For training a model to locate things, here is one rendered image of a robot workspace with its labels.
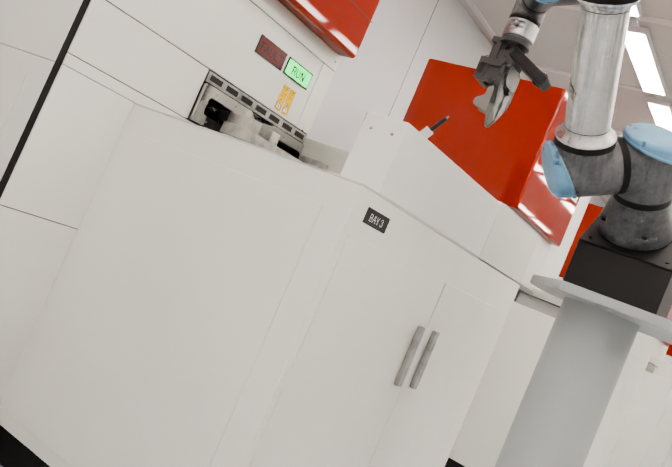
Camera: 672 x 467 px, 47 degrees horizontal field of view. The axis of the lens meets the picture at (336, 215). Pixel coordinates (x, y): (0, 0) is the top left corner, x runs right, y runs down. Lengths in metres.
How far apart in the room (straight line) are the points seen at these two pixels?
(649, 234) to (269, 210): 0.77
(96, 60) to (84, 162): 0.22
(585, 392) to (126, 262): 0.96
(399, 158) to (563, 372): 0.56
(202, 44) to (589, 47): 0.87
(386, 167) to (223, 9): 0.67
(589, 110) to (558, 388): 0.56
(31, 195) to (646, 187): 1.22
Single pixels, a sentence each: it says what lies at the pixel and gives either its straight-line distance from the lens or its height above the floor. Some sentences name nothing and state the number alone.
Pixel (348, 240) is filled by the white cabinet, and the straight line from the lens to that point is 1.35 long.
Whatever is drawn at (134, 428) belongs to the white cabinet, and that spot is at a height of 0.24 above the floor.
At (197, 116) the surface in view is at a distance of 1.86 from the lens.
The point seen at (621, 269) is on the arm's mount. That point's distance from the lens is 1.67.
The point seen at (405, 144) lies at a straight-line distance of 1.42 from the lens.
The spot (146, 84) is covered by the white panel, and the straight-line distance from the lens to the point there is 1.76.
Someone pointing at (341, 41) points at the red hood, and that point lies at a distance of 2.16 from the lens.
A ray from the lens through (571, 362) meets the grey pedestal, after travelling 1.64.
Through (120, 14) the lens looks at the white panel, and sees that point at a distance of 1.69.
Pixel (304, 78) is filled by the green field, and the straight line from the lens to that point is 2.14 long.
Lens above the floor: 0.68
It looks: 3 degrees up
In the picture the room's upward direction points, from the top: 23 degrees clockwise
